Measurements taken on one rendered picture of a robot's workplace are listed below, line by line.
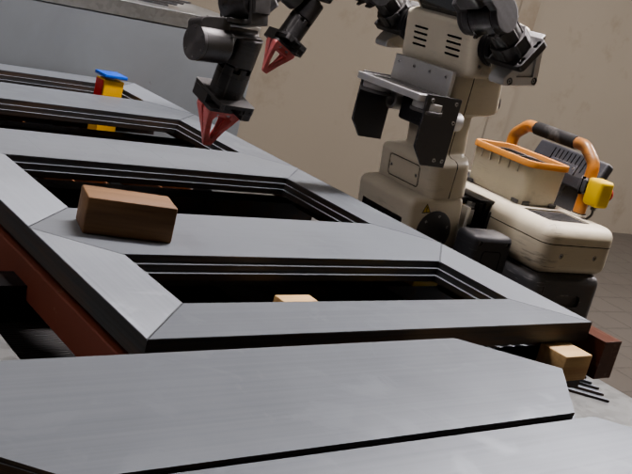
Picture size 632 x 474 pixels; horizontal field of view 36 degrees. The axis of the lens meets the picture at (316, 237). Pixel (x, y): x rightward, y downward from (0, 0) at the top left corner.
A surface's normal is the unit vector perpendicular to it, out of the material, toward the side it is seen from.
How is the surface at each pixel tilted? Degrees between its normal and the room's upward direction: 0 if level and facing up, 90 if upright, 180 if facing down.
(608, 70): 90
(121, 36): 90
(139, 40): 90
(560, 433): 0
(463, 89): 90
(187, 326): 0
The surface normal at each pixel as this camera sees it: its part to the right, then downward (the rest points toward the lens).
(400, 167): -0.85, 0.07
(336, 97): 0.51, 0.34
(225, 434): 0.24, -0.94
